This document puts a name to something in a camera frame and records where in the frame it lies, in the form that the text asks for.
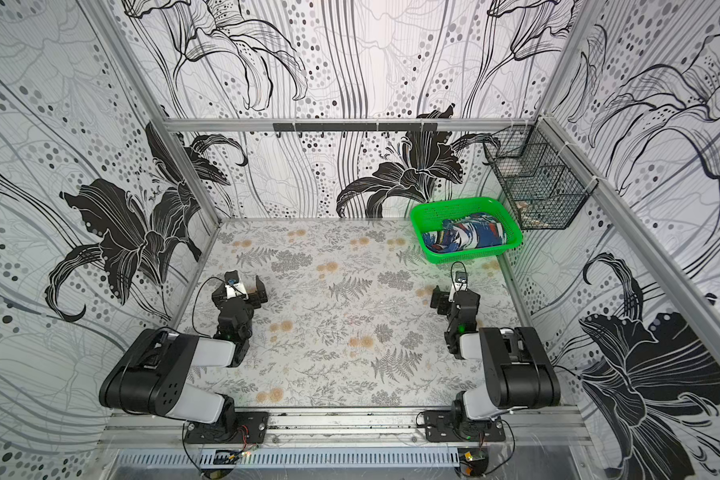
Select blue patterned long pants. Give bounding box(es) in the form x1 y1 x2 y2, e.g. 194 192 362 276
422 212 507 254

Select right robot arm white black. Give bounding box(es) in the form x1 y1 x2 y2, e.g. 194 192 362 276
423 286 562 443

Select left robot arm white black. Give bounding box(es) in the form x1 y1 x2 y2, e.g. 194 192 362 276
99 270 268 433

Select green plastic basket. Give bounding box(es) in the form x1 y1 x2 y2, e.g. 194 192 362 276
411 197 523 264

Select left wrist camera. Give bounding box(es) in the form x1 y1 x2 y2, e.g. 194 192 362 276
224 270 247 299

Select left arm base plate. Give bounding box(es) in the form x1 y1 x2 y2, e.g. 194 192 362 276
183 411 269 445

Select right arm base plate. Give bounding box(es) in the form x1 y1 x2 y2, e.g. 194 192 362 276
417 410 506 443

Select white slotted cable duct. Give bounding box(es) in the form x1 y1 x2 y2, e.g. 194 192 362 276
117 447 459 469

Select black wire basket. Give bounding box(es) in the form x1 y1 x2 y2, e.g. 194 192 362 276
483 125 588 231

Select black bar on rail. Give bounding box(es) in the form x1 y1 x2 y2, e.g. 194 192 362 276
272 121 439 133

